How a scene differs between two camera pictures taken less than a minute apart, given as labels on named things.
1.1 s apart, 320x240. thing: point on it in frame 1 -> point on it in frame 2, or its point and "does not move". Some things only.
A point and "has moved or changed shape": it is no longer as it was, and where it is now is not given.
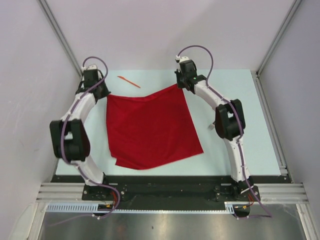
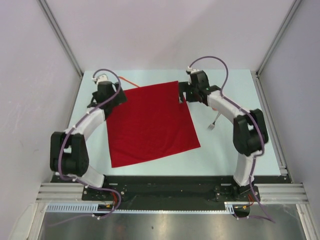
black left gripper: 106,91 -> 120,98
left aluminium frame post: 45,7 does not move
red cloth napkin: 151,132 has moved or changed shape
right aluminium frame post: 295,6 does not move
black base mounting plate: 170,192 does not move
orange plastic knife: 125,79 does not move
